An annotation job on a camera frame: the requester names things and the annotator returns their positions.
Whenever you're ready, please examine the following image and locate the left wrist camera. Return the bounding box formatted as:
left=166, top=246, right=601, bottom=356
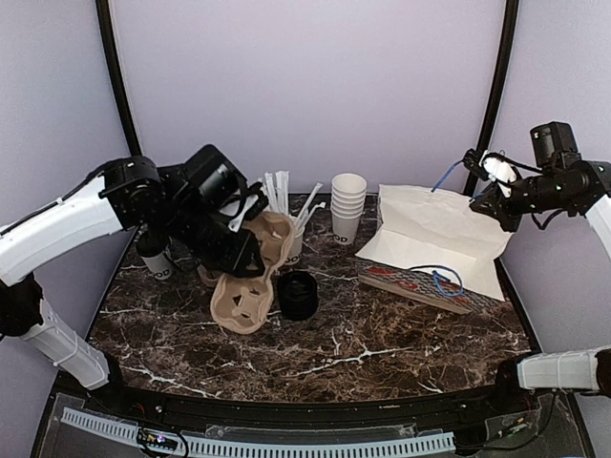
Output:
left=220, top=181, right=269, bottom=233

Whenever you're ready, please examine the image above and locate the white cup holding straws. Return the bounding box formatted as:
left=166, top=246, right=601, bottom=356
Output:
left=285, top=228, right=305, bottom=265

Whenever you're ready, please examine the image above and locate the white slotted cable duct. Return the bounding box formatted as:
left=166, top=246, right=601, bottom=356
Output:
left=60, top=407, right=455, bottom=457

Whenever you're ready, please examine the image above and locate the black coffee lid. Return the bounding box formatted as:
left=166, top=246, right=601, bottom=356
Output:
left=136, top=232, right=171, bottom=259

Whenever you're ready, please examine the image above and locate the white wrapped straws bundle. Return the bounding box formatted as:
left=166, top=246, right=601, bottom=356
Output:
left=258, top=171, right=327, bottom=232

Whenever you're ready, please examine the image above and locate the blue checkered paper bag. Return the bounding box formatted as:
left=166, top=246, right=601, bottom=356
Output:
left=356, top=184, right=511, bottom=315

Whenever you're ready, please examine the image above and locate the black front rail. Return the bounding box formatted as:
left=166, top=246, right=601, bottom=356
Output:
left=120, top=386, right=540, bottom=430

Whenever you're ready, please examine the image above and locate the black vertical frame post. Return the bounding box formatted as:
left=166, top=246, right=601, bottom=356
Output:
left=463, top=0, right=519, bottom=196

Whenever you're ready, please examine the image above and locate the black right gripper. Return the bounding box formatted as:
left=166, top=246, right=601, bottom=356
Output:
left=470, top=171, right=574, bottom=232

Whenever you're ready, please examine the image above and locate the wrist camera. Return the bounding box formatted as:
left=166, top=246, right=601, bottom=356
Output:
left=462, top=149, right=517, bottom=198
left=220, top=181, right=269, bottom=233

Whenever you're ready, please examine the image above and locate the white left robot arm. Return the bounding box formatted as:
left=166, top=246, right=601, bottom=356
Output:
left=1, top=145, right=267, bottom=416

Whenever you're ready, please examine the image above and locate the white paper coffee cup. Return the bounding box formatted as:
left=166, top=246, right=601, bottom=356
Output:
left=142, top=253, right=175, bottom=281

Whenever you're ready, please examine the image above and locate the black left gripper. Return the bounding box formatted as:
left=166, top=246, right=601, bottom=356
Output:
left=161, top=198, right=265, bottom=279

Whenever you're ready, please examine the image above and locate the black left frame post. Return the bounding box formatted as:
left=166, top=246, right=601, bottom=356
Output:
left=95, top=0, right=142, bottom=156

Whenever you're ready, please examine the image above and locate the brown cardboard cup carrier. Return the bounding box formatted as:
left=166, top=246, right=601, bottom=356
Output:
left=210, top=210, right=298, bottom=334
left=197, top=264, right=222, bottom=288

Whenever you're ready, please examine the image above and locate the stack of black lids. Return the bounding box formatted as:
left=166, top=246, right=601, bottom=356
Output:
left=277, top=271, right=319, bottom=322

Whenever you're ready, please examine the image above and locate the stack of white paper cups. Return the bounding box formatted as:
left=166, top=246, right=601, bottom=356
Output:
left=330, top=173, right=368, bottom=245

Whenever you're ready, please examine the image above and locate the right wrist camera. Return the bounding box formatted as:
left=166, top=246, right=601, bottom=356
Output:
left=462, top=149, right=517, bottom=198

